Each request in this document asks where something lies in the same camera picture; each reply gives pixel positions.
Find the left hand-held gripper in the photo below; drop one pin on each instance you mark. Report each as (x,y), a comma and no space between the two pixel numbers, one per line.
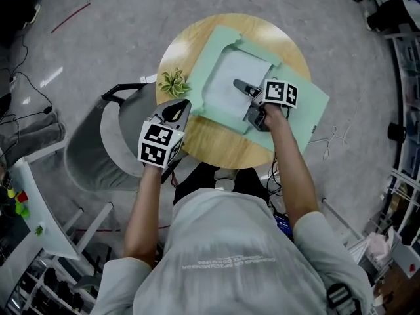
(157,143)

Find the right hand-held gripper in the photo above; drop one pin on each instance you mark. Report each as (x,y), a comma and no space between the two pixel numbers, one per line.
(279,92)

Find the white sheet of paper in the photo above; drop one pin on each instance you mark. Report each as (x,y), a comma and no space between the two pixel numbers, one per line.
(229,77)

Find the person's right forearm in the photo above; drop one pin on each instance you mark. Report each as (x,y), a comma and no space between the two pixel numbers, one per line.
(290,162)

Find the person's left forearm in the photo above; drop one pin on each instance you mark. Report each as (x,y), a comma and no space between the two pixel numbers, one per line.
(144,215)

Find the small green potted plant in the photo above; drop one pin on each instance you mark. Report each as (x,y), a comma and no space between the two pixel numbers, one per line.
(174,82)

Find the person's black trousers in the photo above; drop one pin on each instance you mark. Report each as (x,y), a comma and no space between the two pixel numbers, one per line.
(203,179)

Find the grey chair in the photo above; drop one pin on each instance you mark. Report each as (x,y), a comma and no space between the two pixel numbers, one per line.
(98,149)

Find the blue device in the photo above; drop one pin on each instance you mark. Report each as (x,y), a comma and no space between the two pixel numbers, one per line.
(283,223)

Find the red stick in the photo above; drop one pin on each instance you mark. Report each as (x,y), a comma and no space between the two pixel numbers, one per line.
(70,16)

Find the grey cloth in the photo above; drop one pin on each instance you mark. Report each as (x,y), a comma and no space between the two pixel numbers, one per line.
(29,136)

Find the person's white shirt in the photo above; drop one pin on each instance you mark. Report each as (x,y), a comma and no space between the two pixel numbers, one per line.
(229,258)

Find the black round stool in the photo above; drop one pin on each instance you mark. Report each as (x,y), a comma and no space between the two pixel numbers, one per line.
(396,131)

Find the white storage shelf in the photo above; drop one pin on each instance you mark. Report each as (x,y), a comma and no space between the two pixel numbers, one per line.
(407,110)

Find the white desk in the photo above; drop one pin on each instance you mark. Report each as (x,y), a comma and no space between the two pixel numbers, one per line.
(46,215)

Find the red cup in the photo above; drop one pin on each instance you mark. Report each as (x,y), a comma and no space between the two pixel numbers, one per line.
(22,197)

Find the tiny plant in white pot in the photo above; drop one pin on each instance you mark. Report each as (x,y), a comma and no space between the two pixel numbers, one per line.
(40,229)

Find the green cup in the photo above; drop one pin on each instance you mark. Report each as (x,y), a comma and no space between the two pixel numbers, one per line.
(25,212)
(18,207)

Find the yellow cup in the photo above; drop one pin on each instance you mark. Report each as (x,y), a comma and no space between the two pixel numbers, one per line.
(11,192)

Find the low shelf with black items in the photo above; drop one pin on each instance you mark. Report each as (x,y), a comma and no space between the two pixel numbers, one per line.
(49,287)

